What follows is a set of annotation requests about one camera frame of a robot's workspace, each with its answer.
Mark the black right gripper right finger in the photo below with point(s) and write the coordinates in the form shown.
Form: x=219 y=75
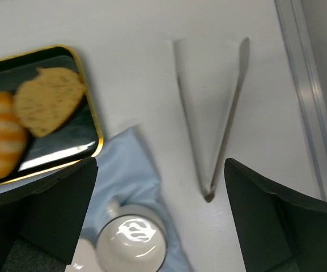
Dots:
x=279 y=229

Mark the right bread slice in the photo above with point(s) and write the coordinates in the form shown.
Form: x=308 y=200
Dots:
x=47 y=101

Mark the dark green serving tray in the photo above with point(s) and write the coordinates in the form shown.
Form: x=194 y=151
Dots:
x=79 y=137

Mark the aluminium rail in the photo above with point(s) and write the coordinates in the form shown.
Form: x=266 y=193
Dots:
x=307 y=84

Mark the light blue cloth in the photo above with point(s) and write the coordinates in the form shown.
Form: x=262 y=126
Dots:
x=126 y=173

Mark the striped bread roll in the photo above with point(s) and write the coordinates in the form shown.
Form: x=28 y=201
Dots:
x=13 y=137

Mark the metal kitchen tongs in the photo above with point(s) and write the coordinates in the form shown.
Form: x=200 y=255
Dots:
x=208 y=192

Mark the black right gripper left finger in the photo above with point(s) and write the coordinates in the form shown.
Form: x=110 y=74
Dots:
x=41 y=222

